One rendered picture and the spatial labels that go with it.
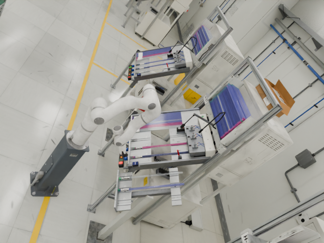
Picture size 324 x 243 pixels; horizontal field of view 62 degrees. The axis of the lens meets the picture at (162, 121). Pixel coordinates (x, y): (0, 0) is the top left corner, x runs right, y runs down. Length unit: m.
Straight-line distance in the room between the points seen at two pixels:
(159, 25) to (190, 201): 4.70
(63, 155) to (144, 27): 4.84
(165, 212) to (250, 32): 3.64
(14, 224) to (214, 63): 2.66
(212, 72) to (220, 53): 0.26
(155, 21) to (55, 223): 5.07
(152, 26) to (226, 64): 3.45
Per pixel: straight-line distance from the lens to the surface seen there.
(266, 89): 2.24
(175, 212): 2.98
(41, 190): 2.72
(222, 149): 2.22
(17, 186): 2.73
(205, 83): 3.59
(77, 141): 2.20
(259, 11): 5.27
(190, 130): 2.50
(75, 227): 2.73
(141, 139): 2.56
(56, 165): 2.39
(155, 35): 6.74
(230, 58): 3.49
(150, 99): 1.88
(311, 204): 1.68
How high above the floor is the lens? 2.29
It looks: 30 degrees down
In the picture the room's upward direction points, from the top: 44 degrees clockwise
